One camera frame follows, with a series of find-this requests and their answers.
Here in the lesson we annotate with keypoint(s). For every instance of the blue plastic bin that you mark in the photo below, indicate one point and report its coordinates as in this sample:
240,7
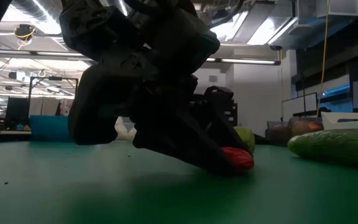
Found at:
48,127

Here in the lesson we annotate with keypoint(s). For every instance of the black gantry frame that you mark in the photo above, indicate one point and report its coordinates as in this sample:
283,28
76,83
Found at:
54,78

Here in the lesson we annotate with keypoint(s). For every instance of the long ceiling light strip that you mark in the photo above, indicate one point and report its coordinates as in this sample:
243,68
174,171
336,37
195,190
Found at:
247,61
54,53

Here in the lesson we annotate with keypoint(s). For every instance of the dark green cucumber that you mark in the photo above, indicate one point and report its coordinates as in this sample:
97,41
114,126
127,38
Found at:
337,146

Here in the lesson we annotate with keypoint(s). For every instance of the black cabinet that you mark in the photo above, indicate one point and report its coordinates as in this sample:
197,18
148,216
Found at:
234,113

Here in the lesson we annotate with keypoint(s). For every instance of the small red pepper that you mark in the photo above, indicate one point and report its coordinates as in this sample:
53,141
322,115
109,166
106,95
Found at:
239,158

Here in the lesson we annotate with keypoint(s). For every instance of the white plastic bin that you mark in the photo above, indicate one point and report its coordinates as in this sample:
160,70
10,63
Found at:
331,123

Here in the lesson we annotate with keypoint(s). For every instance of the green table mat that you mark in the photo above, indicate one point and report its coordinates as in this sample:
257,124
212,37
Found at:
104,193

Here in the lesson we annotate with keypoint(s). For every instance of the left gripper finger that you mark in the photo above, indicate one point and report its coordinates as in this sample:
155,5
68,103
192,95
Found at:
166,140
219,109

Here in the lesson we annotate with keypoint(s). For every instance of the grey translucent plastic bin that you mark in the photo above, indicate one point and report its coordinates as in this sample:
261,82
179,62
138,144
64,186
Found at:
275,141

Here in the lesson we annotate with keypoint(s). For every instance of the black monitor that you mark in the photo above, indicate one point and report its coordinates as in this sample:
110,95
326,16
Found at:
17,109

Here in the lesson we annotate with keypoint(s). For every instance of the red and green bell pepper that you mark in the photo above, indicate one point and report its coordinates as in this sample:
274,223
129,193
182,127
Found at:
246,137

